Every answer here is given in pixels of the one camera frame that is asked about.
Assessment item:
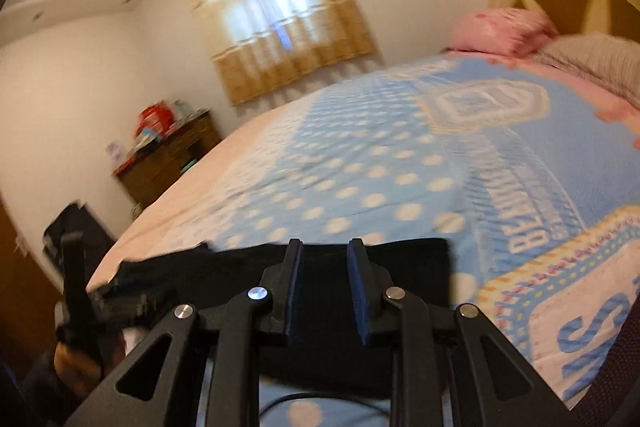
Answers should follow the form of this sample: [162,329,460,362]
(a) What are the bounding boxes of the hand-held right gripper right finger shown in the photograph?
[347,237,571,427]

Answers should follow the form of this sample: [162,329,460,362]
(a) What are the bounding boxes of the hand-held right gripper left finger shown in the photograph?
[65,239,305,427]

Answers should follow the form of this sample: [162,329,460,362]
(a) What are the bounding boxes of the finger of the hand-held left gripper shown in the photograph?
[89,282,151,324]

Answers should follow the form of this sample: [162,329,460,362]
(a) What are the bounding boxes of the black pants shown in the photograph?
[87,237,451,390]

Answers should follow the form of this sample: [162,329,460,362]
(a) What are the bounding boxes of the person's left forearm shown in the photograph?
[20,357,101,427]

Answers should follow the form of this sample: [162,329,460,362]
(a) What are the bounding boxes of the person's left hand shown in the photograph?
[54,341,102,389]

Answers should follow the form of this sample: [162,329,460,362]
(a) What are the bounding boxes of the brown wooden door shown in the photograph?
[0,199,63,373]

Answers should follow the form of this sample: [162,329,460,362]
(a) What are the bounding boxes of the black folding chair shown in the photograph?
[42,202,118,263]

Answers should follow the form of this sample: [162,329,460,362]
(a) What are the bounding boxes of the blue pink printed blanket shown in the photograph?
[85,52,640,427]

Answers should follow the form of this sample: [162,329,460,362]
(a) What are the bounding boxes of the brown wooden desk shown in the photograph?
[112,111,221,208]

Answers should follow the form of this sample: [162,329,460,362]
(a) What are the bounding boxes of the red gift box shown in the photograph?
[134,103,173,132]

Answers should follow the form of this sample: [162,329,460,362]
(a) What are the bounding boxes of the person's dark dotted clothing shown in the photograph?
[570,322,640,427]

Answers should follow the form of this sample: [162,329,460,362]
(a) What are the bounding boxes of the wide beige floral curtain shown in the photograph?
[172,0,376,106]

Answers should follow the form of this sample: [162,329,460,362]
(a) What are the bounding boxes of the pink floral pillow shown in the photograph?
[447,7,558,58]

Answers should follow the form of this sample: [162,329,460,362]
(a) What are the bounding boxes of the striped pillow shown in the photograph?
[537,31,640,100]

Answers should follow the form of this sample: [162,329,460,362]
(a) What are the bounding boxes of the black cable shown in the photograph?
[260,390,393,416]

